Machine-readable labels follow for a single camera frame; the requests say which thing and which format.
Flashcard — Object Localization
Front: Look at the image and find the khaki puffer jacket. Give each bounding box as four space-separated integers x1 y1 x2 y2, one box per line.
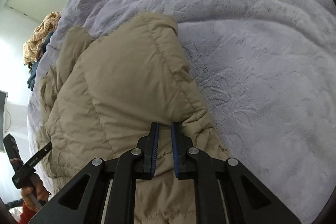
37 12 229 223

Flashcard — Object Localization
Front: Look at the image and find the red sleeve forearm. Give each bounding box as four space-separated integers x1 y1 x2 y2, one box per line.
18 203 37 224

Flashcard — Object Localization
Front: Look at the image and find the person's left hand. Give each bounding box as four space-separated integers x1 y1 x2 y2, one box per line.
21 174 50 212

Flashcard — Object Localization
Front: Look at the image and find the dark monitor screen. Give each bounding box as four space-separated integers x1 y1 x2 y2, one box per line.
0 91 7 152

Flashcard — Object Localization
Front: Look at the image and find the teal folded garment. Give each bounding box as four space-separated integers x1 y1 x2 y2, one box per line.
26 31 55 92

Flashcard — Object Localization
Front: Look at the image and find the striped beige garment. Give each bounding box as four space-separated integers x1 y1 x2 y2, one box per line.
23 11 61 65

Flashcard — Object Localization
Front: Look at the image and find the lavender plush bedspread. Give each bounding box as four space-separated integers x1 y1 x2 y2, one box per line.
29 0 335 223

